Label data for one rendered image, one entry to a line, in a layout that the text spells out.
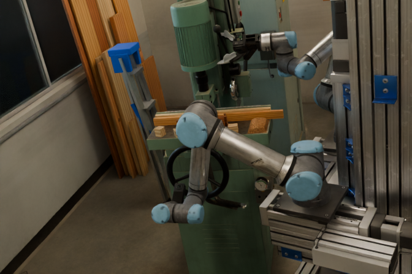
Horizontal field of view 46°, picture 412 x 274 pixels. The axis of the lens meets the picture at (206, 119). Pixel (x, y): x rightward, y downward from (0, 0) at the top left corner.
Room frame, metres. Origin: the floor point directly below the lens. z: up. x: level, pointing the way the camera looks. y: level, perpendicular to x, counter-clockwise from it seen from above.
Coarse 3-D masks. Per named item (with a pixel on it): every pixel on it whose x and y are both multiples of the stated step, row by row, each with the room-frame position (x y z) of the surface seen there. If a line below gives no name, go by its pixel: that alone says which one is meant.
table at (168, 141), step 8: (272, 120) 2.22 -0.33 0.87; (168, 128) 2.28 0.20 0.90; (240, 128) 2.13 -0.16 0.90; (248, 128) 2.11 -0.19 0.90; (152, 136) 2.22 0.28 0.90; (168, 136) 2.18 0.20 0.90; (248, 136) 2.05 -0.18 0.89; (256, 136) 2.04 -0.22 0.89; (264, 136) 2.03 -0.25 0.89; (152, 144) 2.18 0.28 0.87; (160, 144) 2.17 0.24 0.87; (168, 144) 2.16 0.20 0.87; (176, 144) 2.15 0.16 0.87; (264, 144) 2.03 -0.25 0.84; (184, 152) 2.04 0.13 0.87
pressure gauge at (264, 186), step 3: (261, 177) 2.00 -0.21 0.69; (258, 180) 1.98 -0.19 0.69; (261, 180) 1.97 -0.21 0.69; (264, 180) 1.98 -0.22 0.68; (255, 183) 1.98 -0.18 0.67; (258, 183) 1.98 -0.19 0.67; (261, 183) 1.98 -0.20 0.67; (264, 183) 1.97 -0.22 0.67; (267, 183) 1.98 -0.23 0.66; (255, 186) 1.98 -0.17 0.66; (258, 186) 1.98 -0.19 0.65; (261, 186) 1.98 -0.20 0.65; (264, 186) 1.97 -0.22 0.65; (267, 186) 1.97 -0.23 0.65; (258, 189) 1.98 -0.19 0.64; (261, 189) 1.98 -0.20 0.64; (264, 189) 1.97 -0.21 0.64
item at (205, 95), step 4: (212, 88) 2.29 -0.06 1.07; (200, 92) 2.26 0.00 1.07; (204, 92) 2.25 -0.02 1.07; (208, 92) 2.24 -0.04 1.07; (212, 92) 2.28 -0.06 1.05; (196, 96) 2.23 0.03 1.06; (200, 96) 2.22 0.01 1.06; (204, 96) 2.22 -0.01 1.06; (208, 96) 2.21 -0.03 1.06; (212, 96) 2.27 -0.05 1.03; (208, 100) 2.21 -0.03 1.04; (212, 100) 2.26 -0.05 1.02
